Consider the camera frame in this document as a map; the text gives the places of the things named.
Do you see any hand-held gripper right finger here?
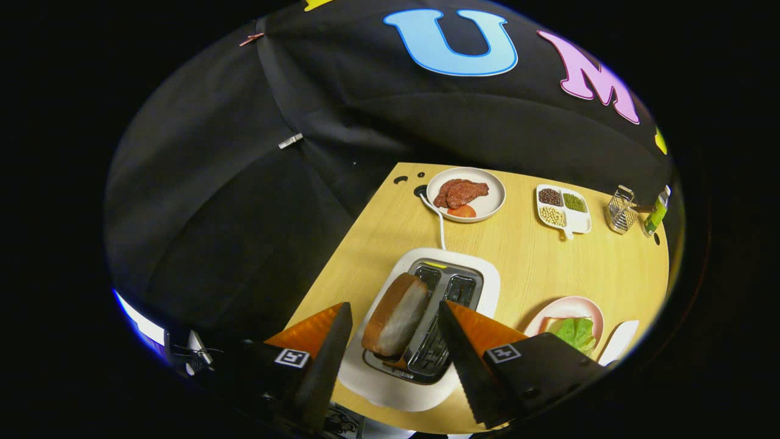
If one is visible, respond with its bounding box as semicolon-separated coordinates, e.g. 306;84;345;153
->
438;299;607;427

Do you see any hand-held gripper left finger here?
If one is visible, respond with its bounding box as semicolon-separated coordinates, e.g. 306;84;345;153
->
201;301;354;430

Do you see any toasted bread slice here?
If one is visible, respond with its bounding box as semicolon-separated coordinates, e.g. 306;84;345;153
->
361;273;430;358

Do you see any green lettuce leaf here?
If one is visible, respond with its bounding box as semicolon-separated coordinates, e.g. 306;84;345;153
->
551;317;598;356

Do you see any white toaster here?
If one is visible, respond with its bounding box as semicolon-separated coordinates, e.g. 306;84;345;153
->
337;247;502;413

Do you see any round pink plate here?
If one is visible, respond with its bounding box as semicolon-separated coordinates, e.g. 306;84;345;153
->
524;296;605;357

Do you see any round white plate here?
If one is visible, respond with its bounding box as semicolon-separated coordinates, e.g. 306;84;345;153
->
426;167;506;224

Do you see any brown steak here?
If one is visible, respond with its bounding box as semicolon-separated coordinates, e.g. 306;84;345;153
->
433;178;490;210

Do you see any white divided dish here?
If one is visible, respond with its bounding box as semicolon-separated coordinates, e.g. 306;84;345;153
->
536;184;592;240

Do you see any black backdrop cloth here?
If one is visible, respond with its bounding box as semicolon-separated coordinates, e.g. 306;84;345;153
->
104;0;674;366

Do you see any green label plastic bottle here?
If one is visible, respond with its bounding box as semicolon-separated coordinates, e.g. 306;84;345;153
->
642;185;672;237

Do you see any white toaster cable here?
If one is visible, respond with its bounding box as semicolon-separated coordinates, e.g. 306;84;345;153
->
414;186;447;251

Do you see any metal wire basket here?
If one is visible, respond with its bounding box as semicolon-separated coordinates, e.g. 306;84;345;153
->
607;185;638;235

